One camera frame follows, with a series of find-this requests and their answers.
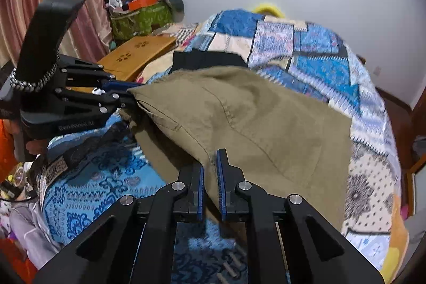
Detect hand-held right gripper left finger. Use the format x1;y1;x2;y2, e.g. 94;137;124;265
33;166;205;284

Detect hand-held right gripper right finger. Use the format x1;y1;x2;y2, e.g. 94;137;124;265
216;148;385;284

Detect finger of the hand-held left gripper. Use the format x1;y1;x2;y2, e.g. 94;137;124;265
54;88;138;114
61;55;146;90

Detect olive green pants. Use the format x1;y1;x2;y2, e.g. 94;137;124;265
119;66;354;232

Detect wooden lap desk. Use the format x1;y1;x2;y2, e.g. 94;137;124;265
96;35;179;82

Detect dark patterned cloth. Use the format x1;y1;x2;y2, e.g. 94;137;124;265
39;121;138;186

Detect green patterned bag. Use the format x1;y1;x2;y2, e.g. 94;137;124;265
110;3;174;40

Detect orange box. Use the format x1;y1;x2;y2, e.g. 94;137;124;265
128;0;159;12

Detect blue patterned bedsheet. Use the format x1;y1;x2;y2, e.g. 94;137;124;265
39;111;248;284

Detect black folded cloth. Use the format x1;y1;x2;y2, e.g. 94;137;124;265
171;50;249;74

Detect blue patchwork quilt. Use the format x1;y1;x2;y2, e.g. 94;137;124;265
140;9;411;275

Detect lilac grey garment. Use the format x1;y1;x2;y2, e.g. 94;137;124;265
8;201;62;269

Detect yellow round object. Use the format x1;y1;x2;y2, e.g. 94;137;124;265
252;2;285;18

